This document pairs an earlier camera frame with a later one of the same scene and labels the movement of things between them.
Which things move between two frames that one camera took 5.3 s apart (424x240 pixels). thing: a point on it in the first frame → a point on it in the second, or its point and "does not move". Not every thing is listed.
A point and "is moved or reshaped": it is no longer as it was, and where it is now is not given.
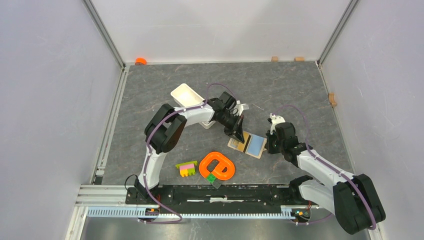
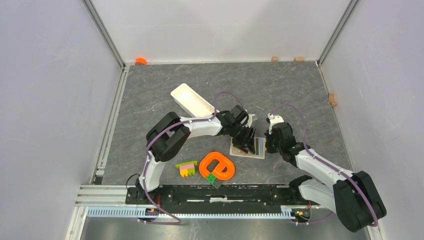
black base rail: (222, 195) does not move
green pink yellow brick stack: (187, 169) does not move
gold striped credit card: (242, 147) is moved or reshaped
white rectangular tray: (184, 96) does not move
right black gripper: (269, 137) does not move
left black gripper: (236, 130) → (246, 143)
